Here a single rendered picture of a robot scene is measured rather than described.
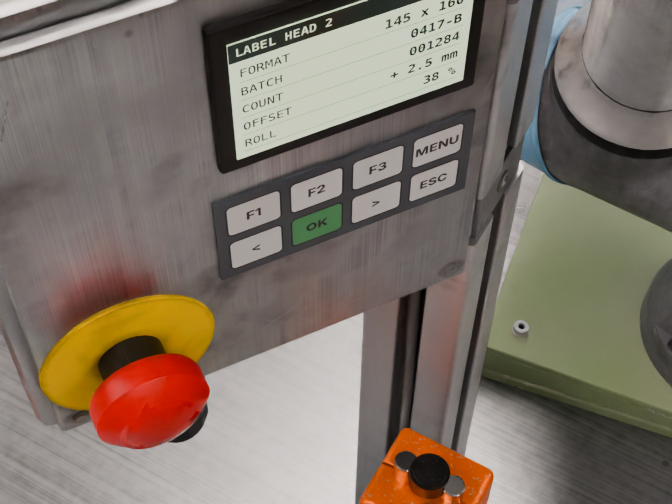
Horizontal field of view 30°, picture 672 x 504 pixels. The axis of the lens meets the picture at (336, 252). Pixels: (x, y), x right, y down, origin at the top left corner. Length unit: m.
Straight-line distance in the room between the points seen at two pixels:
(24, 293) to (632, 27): 0.43
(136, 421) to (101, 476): 0.56
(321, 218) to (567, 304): 0.60
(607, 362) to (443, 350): 0.44
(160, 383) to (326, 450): 0.56
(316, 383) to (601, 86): 0.34
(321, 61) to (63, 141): 0.07
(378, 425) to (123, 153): 0.31
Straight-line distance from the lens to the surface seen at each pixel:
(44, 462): 0.97
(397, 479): 0.53
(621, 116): 0.79
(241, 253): 0.39
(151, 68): 0.32
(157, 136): 0.34
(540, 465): 0.96
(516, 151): 0.47
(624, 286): 1.01
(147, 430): 0.40
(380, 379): 0.58
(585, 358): 0.96
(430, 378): 0.55
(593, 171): 0.85
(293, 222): 0.39
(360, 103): 0.36
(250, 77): 0.33
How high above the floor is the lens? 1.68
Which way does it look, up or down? 55 degrees down
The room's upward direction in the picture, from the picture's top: 1 degrees clockwise
